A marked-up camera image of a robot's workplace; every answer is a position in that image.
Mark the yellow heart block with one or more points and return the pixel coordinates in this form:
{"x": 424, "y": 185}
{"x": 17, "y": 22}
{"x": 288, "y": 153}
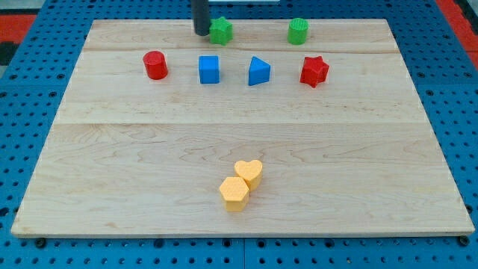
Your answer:
{"x": 250, "y": 172}

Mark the light wooden board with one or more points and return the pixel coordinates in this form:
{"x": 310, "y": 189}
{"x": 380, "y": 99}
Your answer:
{"x": 132, "y": 157}

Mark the yellow hexagon block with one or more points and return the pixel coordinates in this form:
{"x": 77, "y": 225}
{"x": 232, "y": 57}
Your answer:
{"x": 234, "y": 193}

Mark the blue triangle block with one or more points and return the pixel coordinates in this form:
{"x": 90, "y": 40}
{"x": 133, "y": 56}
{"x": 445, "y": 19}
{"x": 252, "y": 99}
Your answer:
{"x": 259, "y": 71}

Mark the blue cube block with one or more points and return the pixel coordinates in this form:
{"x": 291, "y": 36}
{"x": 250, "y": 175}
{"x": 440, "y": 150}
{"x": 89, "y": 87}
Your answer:
{"x": 209, "y": 69}

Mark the red star block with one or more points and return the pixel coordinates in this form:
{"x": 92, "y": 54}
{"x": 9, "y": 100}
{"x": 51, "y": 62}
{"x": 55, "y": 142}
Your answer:
{"x": 314, "y": 71}

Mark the red cylinder block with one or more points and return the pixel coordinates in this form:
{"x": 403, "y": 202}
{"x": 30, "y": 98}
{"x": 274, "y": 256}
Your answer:
{"x": 155, "y": 65}

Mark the green star block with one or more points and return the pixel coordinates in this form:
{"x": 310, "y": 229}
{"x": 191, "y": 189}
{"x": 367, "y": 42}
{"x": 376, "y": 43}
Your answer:
{"x": 221, "y": 31}

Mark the green cylinder block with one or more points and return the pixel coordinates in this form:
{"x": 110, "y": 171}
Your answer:
{"x": 297, "y": 31}

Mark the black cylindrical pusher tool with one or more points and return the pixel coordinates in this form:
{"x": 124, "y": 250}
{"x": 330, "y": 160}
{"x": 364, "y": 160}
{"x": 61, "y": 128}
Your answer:
{"x": 201, "y": 17}

